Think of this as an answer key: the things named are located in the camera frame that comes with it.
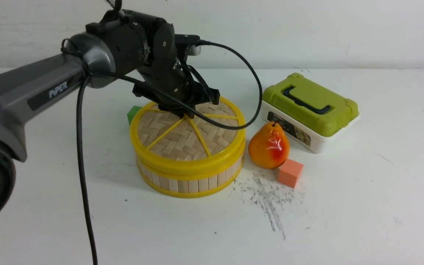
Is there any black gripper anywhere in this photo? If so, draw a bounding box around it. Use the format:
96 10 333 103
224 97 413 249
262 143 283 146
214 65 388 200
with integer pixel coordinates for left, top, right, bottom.
132 23 220 119

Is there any yellow bamboo steamer lid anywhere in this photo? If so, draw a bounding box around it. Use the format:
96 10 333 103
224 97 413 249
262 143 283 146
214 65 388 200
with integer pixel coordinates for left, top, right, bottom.
130 102 245 188

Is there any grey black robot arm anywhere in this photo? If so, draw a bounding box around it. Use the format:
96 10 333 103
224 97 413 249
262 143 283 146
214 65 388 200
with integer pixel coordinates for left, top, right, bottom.
0 10 220 210

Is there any bamboo steamer base yellow rim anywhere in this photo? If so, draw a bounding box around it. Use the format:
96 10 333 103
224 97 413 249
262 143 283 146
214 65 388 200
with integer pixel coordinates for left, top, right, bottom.
136 153 244 198

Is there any green lid white storage box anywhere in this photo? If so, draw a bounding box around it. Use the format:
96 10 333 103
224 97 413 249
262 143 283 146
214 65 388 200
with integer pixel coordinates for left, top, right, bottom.
261 73 360 153

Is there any green cube block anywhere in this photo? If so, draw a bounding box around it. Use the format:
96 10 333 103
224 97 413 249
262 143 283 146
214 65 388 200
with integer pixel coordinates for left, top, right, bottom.
127 106 142 125

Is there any orange yellow toy pear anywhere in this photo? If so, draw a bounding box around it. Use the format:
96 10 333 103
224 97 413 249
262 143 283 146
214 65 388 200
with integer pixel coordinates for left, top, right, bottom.
248 122 290 169

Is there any orange cube block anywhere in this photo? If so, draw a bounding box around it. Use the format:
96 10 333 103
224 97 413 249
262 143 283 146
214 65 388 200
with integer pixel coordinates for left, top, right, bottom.
276 159 304 188

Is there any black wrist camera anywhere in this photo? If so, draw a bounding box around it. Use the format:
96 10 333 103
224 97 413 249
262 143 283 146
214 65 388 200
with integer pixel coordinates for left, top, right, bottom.
175 34 201 57

